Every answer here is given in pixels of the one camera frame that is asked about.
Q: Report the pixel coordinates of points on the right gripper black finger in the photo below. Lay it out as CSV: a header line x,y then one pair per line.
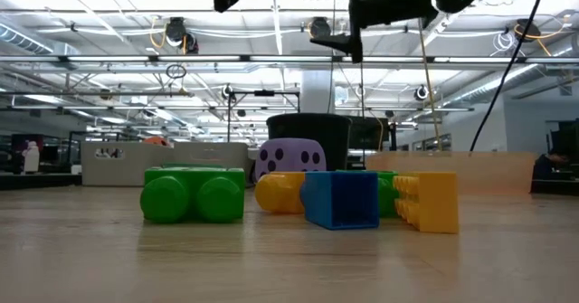
x,y
355,47

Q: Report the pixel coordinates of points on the purple foam die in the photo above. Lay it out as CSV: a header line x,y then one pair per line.
x,y
289,158

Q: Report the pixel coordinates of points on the medium green toy brick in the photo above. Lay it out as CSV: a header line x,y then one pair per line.
x,y
388,194

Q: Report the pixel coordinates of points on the yellow round-stud toy brick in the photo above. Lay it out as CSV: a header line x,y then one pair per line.
x,y
280,192

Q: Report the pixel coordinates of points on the orange foam die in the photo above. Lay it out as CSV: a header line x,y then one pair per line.
x,y
156,140

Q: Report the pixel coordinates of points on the long yellow toy brick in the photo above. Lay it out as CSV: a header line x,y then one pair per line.
x,y
434,201

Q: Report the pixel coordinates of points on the large green toy brick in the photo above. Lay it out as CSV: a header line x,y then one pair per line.
x,y
194,194

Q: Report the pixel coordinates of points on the black bucket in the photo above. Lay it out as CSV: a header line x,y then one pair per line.
x,y
330,135

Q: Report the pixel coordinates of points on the blue hollow toy brick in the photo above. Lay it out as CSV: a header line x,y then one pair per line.
x,y
339,199

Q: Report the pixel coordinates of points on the orange translucent tray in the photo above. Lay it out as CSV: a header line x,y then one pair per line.
x,y
475,172

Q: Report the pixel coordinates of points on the dark computer monitor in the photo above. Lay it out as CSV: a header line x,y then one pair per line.
x,y
20,141
565,135

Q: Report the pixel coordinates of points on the person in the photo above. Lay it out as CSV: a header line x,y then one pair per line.
x,y
549,163

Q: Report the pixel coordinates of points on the white bottle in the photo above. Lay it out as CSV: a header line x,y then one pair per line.
x,y
31,157

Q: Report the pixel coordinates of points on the black background desk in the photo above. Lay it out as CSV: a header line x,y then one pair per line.
x,y
27,181

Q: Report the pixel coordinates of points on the black camera stand frame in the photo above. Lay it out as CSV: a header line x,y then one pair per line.
x,y
264,93

